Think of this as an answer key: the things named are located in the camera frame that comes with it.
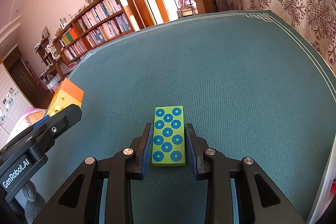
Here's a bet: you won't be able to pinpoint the orange yellow toy brick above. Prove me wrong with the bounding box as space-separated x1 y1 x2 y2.
46 78 84 117

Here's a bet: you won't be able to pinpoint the teal table mat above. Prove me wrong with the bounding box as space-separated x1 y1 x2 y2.
33 11 335 219

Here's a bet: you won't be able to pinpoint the green brick blue dots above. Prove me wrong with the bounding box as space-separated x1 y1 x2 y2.
151 106 186 167

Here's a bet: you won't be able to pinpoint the grey gloved hand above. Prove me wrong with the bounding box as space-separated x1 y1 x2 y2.
22 180 46 224

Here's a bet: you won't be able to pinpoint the floral bed quilt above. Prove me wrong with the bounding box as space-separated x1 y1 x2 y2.
6 109 46 144

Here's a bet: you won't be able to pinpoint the wooden bookshelf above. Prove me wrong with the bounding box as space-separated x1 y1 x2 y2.
53 0 139 65

